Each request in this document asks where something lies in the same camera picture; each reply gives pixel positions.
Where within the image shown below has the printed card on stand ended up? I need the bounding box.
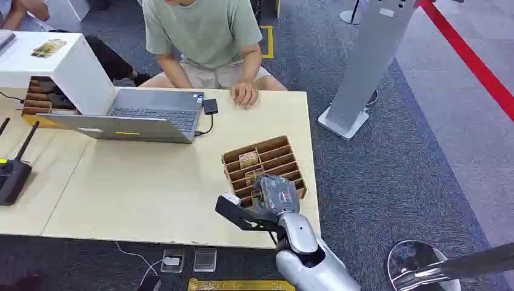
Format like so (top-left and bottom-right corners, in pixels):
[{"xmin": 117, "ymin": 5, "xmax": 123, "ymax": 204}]
[{"xmin": 30, "ymin": 38, "xmax": 68, "ymax": 59}]

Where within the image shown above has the chrome stanchion with pole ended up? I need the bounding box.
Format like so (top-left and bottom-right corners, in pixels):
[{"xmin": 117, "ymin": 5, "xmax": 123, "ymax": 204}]
[{"xmin": 387, "ymin": 239, "xmax": 514, "ymax": 291}]

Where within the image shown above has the round stanchion base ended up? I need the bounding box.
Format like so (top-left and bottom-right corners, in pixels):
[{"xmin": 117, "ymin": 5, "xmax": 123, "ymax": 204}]
[{"xmin": 339, "ymin": 0, "xmax": 363, "ymax": 26}]

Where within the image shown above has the white floor cable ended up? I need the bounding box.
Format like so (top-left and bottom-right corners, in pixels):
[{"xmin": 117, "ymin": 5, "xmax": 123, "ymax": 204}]
[{"xmin": 114, "ymin": 241, "xmax": 165, "ymax": 287}]

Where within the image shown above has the printed card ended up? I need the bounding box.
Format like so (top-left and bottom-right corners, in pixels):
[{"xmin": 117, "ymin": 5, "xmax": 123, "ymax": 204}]
[
  {"xmin": 244, "ymin": 168, "xmax": 265, "ymax": 186},
  {"xmin": 250, "ymin": 187, "xmax": 266, "ymax": 206},
  {"xmin": 238, "ymin": 150, "xmax": 260, "ymax": 169},
  {"xmin": 30, "ymin": 38, "xmax": 68, "ymax": 59}
]

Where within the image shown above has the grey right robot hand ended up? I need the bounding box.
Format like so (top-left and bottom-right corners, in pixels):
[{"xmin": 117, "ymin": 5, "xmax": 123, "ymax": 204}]
[{"xmin": 250, "ymin": 174, "xmax": 301, "ymax": 220}]

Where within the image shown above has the thin black cable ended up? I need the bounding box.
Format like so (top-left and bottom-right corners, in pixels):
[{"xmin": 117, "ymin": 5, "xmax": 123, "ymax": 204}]
[{"xmin": 0, "ymin": 91, "xmax": 25, "ymax": 104}]

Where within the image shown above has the yellow sheet under box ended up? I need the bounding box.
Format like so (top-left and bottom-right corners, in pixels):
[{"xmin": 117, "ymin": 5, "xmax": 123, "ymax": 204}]
[{"xmin": 21, "ymin": 114, "xmax": 60, "ymax": 130}]

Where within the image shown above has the person in chair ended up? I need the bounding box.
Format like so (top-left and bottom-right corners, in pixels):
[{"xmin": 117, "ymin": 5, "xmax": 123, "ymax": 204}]
[{"xmin": 138, "ymin": 0, "xmax": 289, "ymax": 109}]

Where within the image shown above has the clear plastic card case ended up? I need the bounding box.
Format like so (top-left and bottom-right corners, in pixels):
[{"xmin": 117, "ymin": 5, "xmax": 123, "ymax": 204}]
[
  {"xmin": 160, "ymin": 248, "xmax": 186, "ymax": 274},
  {"xmin": 193, "ymin": 247, "xmax": 218, "ymax": 273}
]

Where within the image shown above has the black adapter cable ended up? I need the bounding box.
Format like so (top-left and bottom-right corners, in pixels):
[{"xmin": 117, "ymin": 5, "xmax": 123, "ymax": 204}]
[{"xmin": 194, "ymin": 115, "xmax": 215, "ymax": 138}]

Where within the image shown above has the grey laptop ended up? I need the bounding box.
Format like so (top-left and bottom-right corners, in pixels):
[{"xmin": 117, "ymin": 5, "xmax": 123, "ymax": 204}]
[{"xmin": 36, "ymin": 88, "xmax": 205, "ymax": 145}]

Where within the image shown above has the red barrier belt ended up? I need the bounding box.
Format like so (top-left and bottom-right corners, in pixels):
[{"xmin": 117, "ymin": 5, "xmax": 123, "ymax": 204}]
[{"xmin": 417, "ymin": 0, "xmax": 514, "ymax": 123}]

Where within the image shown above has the white box stand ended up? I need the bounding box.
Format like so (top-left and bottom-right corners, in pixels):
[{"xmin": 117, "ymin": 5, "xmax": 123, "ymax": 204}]
[{"xmin": 0, "ymin": 31, "xmax": 118, "ymax": 118}]

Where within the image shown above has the black adapter block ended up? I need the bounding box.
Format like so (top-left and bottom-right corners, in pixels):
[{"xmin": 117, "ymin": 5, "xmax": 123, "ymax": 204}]
[{"xmin": 202, "ymin": 98, "xmax": 219, "ymax": 116}]

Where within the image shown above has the grey kiosk pillar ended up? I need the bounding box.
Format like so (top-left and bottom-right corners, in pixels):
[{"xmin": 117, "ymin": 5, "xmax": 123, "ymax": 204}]
[{"xmin": 317, "ymin": 0, "xmax": 419, "ymax": 142}]

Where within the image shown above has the person with black trousers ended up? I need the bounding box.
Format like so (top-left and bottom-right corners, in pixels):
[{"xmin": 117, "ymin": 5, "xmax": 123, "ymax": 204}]
[{"xmin": 0, "ymin": 0, "xmax": 153, "ymax": 87}]

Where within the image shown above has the black router with antennas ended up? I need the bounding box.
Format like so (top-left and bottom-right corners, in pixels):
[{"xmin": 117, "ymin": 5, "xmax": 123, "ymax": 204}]
[{"xmin": 0, "ymin": 117, "xmax": 41, "ymax": 207}]

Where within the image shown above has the person's left hand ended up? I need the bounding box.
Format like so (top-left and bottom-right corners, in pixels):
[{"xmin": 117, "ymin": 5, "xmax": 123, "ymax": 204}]
[{"xmin": 230, "ymin": 82, "xmax": 260, "ymax": 109}]

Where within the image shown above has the wooden card box with cards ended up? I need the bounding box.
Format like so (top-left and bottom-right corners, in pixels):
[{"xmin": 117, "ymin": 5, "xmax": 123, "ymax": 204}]
[{"xmin": 21, "ymin": 76, "xmax": 79, "ymax": 119}]

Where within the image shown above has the grey flat device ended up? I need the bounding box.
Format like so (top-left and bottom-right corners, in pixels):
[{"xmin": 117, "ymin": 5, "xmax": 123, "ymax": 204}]
[{"xmin": 0, "ymin": 29, "xmax": 16, "ymax": 54}]

